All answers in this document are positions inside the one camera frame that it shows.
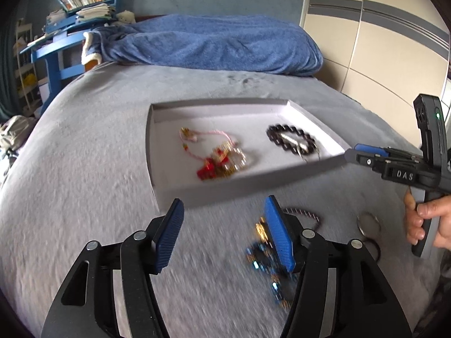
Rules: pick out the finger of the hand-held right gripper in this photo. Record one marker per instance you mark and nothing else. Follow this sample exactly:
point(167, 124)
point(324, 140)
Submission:
point(370, 149)
point(363, 161)

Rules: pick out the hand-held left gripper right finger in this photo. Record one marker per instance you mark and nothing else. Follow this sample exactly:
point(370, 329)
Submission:
point(280, 236)

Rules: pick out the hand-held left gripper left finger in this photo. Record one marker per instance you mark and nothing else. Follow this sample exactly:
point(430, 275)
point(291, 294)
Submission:
point(169, 236)

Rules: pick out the grey shallow cardboard box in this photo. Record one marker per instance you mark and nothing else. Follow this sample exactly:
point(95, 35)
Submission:
point(211, 121)

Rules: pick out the person's right hand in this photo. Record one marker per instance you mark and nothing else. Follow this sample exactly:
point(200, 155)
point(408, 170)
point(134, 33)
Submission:
point(444, 218)

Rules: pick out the grey bed cover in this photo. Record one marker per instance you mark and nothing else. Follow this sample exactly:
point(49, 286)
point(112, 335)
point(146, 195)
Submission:
point(88, 183)

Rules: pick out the beige wardrobe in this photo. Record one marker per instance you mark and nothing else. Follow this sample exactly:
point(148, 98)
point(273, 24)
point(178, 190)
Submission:
point(380, 42)

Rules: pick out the grey bag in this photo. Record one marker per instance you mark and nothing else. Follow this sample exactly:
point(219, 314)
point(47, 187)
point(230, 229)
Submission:
point(16, 132)

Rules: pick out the blue blanket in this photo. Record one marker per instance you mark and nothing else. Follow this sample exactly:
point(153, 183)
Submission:
point(218, 42)

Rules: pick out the blue wooden desk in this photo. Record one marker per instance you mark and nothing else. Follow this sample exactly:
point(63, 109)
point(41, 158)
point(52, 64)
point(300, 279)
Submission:
point(53, 60)

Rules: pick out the white narrow shelf rack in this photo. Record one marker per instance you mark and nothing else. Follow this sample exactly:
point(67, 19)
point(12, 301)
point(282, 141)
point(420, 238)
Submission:
point(28, 70)

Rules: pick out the white plush toy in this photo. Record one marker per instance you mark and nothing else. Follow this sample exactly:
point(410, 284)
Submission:
point(125, 17)

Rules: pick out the teal curtain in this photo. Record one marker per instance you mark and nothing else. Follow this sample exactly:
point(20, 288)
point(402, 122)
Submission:
point(7, 77)

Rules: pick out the stack of papers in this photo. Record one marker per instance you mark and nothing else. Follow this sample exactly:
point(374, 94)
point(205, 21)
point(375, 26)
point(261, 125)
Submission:
point(97, 10)

